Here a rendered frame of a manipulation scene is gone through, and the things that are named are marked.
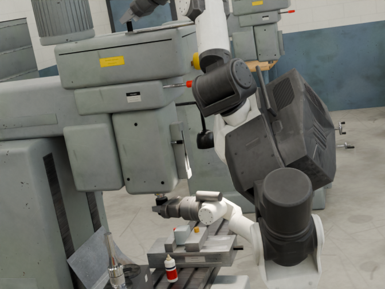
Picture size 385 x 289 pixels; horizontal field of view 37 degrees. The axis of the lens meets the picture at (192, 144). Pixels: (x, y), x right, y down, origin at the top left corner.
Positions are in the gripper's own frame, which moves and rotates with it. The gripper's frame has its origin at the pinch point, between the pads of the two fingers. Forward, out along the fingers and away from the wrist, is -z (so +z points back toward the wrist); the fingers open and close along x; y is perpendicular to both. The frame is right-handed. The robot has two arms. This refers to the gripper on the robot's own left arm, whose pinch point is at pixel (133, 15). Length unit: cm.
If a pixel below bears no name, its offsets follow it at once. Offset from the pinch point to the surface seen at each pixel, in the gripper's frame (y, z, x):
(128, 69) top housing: -15.0, -7.8, -12.8
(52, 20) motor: 15.2, -21.0, -10.5
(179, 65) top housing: -24.6, 7.3, -12.0
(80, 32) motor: 6.7, -17.6, -6.1
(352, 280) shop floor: -190, -59, 165
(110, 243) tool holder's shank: -57, -35, -42
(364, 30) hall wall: -88, -15, 651
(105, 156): -33, -36, -12
